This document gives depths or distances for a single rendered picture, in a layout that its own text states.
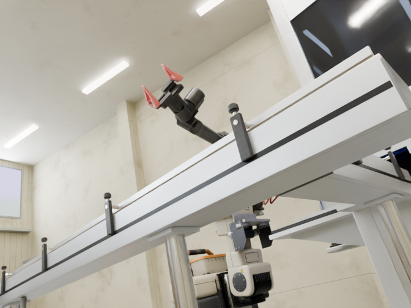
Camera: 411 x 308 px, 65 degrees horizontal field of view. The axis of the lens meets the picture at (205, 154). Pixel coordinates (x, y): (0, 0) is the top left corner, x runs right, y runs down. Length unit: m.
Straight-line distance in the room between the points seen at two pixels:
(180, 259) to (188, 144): 5.62
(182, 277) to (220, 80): 5.85
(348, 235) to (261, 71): 4.89
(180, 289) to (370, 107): 0.52
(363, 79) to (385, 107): 0.05
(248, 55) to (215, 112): 1.23
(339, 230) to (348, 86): 1.03
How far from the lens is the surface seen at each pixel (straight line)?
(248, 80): 6.14
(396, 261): 1.32
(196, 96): 1.15
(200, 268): 2.17
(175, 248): 0.76
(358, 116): 0.49
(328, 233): 1.50
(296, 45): 1.64
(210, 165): 0.63
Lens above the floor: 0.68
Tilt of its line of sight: 24 degrees up
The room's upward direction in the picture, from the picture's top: 13 degrees counter-clockwise
